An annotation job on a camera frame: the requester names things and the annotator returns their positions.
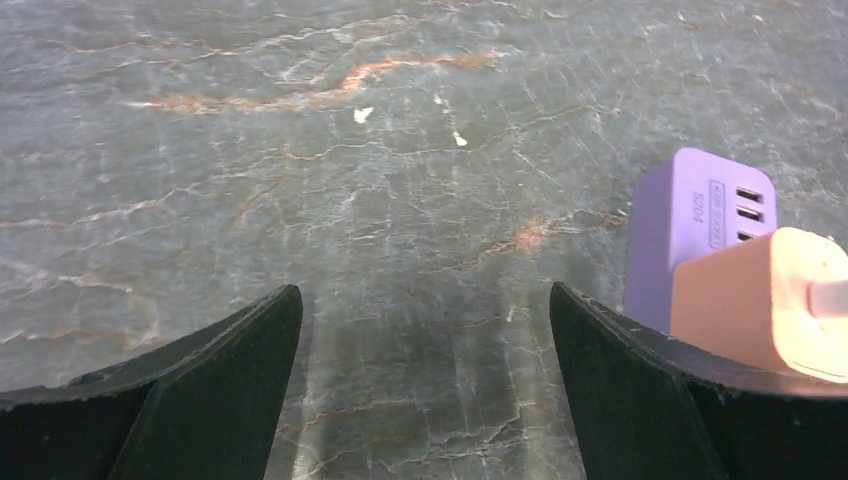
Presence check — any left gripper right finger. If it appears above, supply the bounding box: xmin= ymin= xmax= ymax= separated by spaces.
xmin=550 ymin=282 xmax=847 ymax=480

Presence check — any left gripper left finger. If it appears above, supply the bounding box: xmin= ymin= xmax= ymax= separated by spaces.
xmin=1 ymin=285 xmax=303 ymax=480

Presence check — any pink charger plug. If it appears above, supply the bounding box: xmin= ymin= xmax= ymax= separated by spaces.
xmin=670 ymin=227 xmax=847 ymax=383

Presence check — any purple USB power strip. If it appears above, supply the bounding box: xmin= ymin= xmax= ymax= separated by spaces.
xmin=623 ymin=147 xmax=777 ymax=333

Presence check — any pink charging cable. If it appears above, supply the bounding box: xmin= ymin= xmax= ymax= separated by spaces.
xmin=806 ymin=279 xmax=848 ymax=319

